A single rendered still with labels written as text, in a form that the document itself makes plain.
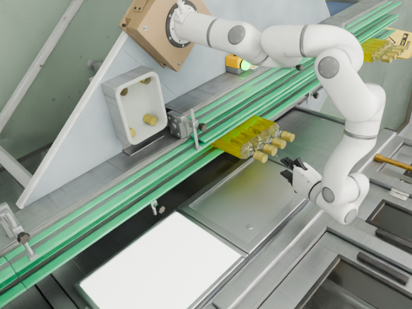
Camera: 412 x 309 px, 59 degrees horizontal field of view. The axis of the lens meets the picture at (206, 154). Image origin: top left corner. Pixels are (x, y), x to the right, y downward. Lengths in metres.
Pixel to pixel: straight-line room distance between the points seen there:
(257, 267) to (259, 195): 0.32
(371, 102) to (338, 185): 0.24
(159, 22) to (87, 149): 0.49
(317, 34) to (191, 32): 0.41
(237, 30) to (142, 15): 0.31
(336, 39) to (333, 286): 0.69
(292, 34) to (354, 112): 0.27
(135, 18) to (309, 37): 0.55
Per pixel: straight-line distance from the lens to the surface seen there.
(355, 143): 1.01
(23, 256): 1.16
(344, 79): 0.92
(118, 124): 1.29
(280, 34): 1.04
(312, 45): 1.01
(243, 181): 1.43
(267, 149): 1.36
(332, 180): 1.02
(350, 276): 1.22
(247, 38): 1.08
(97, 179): 1.28
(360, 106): 0.92
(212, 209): 1.33
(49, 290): 1.31
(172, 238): 1.25
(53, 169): 1.28
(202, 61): 1.54
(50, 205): 1.25
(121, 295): 1.16
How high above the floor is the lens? 1.82
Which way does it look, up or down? 38 degrees down
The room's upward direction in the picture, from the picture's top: 116 degrees clockwise
